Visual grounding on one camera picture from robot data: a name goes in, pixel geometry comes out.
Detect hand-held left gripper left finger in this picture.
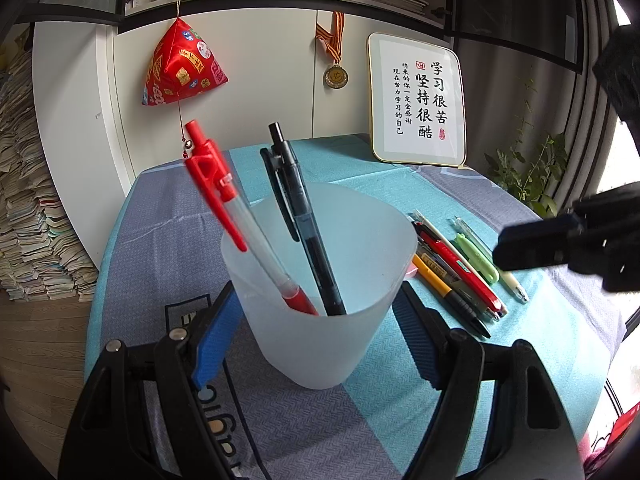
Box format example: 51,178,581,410
59,280,246,480

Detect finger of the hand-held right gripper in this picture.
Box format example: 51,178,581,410
492,185,640,293

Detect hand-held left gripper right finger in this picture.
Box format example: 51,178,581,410
392,282,586,480

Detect pale green clear pen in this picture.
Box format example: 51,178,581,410
452,216,530,304

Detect yellow and black pen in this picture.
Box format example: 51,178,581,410
412,255,492,339

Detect dark clear barrel pen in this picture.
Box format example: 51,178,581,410
414,240,497,322

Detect translucent white plastic cup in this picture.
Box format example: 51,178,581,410
221,181,418,391

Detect red clip clear barrel pen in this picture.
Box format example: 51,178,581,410
184,120,321,317

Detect black clip pen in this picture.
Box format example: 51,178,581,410
260,122,348,317

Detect grey curtain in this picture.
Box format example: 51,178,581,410
450,0,626,221

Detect green leafy plant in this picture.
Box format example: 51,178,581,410
482,77,571,219

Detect teal and grey tablecloth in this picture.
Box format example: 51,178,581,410
84,134,628,480

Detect framed calligraphy picture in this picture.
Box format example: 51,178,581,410
367,32,468,168

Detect large pile of books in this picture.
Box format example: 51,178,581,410
0,50,99,303

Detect gold medal with striped ribbon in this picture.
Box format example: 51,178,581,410
315,11,349,89

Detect white cabinet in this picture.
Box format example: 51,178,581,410
32,0,456,271

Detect red pyramid hanging ornament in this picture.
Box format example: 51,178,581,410
140,16,229,162

